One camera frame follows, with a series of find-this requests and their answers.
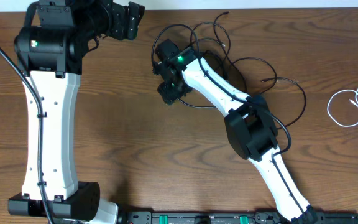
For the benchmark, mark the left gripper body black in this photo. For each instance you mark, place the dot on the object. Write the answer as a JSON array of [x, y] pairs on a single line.
[[120, 25]]

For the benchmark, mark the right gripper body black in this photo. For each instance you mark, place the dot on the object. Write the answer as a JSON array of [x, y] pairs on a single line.
[[171, 89]]

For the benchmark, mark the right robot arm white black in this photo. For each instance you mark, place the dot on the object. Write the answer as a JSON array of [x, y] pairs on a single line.
[[250, 126]]

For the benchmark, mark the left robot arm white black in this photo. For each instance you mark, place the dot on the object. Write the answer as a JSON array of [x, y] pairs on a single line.
[[50, 48]]

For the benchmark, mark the black mounting rail base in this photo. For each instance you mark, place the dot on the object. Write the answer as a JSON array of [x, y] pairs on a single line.
[[147, 217]]

